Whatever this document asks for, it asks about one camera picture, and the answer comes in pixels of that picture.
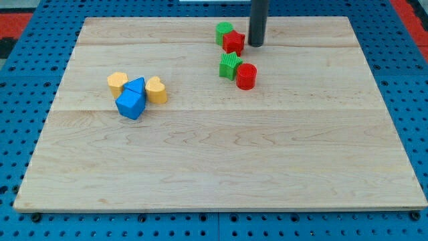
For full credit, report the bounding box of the yellow heart block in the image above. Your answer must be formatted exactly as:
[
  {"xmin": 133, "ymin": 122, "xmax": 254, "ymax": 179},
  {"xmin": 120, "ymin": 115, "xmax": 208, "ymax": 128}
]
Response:
[{"xmin": 145, "ymin": 76, "xmax": 168, "ymax": 104}]

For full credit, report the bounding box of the light wooden board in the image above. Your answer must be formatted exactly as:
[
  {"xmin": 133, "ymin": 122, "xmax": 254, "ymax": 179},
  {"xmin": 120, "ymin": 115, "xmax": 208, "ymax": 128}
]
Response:
[{"xmin": 13, "ymin": 17, "xmax": 427, "ymax": 213}]

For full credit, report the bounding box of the blue triangle block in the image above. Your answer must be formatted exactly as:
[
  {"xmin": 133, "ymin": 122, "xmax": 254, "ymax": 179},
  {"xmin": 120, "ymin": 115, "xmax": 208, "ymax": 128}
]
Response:
[{"xmin": 124, "ymin": 77, "xmax": 146, "ymax": 96}]

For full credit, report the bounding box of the green cylinder block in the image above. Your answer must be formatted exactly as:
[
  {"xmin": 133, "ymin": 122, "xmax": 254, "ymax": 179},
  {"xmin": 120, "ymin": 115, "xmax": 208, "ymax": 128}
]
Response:
[{"xmin": 215, "ymin": 21, "xmax": 233, "ymax": 46}]

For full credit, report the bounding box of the green star block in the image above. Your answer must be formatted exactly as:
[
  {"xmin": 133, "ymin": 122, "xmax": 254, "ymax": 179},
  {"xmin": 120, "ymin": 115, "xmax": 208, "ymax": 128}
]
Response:
[{"xmin": 219, "ymin": 52, "xmax": 243, "ymax": 81}]

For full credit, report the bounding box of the blue cube block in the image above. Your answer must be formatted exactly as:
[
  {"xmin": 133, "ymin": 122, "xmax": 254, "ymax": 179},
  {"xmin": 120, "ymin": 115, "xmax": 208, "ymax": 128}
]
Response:
[{"xmin": 115, "ymin": 89, "xmax": 146, "ymax": 120}]

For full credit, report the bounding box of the red star block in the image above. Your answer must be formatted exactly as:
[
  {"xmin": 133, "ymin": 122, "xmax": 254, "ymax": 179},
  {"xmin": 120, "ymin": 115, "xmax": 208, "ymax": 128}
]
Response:
[{"xmin": 222, "ymin": 30, "xmax": 245, "ymax": 57}]

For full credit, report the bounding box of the red cylinder block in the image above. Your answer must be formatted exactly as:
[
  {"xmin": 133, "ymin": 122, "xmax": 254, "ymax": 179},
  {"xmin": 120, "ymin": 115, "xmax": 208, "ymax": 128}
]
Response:
[{"xmin": 236, "ymin": 63, "xmax": 257, "ymax": 90}]

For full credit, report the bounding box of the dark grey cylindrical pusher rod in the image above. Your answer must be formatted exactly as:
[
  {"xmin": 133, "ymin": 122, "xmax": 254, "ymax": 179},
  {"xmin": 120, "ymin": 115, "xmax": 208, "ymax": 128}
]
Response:
[{"xmin": 248, "ymin": 0, "xmax": 270, "ymax": 48}]

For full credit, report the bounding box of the yellow hexagon block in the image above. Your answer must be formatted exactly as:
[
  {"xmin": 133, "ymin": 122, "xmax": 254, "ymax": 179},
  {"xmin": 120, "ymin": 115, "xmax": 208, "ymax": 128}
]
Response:
[{"xmin": 107, "ymin": 72, "xmax": 128, "ymax": 98}]

